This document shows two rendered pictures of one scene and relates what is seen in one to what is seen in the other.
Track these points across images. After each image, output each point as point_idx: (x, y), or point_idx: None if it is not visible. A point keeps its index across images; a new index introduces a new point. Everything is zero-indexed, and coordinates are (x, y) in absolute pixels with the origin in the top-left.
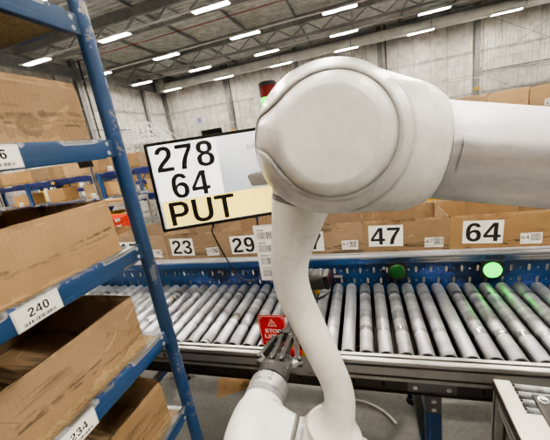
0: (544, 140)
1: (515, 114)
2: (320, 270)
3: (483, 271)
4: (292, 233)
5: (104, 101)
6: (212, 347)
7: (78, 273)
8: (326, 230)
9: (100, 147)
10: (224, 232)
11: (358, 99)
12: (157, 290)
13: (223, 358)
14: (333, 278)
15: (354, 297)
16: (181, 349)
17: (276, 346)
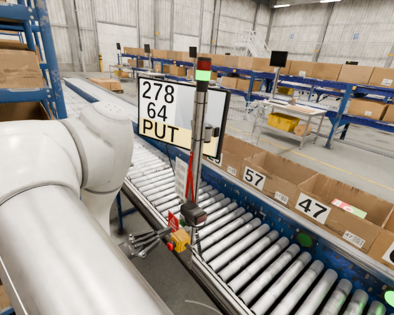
0: (7, 284)
1: (14, 246)
2: (199, 210)
3: (384, 293)
4: (80, 195)
5: (49, 65)
6: (152, 209)
7: None
8: (268, 177)
9: (41, 93)
10: None
11: None
12: None
13: (153, 219)
14: (259, 213)
15: (257, 235)
16: (139, 200)
17: (143, 237)
